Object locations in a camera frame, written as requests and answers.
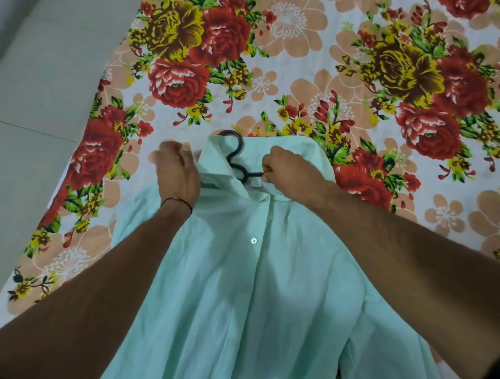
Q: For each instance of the person's left forearm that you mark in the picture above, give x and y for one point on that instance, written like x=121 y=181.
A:
x=93 y=296

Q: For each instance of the person's left hand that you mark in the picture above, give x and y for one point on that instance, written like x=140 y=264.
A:
x=177 y=173

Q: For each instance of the mint green button shirt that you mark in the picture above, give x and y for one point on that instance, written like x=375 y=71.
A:
x=250 y=281

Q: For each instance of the person's right fingers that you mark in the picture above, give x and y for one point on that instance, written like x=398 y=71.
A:
x=269 y=164

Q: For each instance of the person's right forearm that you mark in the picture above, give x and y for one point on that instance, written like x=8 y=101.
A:
x=414 y=273

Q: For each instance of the black thread wrist band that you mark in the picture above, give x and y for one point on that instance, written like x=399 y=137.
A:
x=177 y=201

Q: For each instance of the person's right hand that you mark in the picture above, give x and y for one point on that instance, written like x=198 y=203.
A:
x=293 y=175

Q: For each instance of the person's left fingers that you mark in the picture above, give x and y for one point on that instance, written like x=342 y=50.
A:
x=166 y=150

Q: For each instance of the floral printed bedsheet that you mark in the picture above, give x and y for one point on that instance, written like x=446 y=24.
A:
x=320 y=89

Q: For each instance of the black plastic clothes hanger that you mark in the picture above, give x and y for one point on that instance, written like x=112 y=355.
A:
x=238 y=158

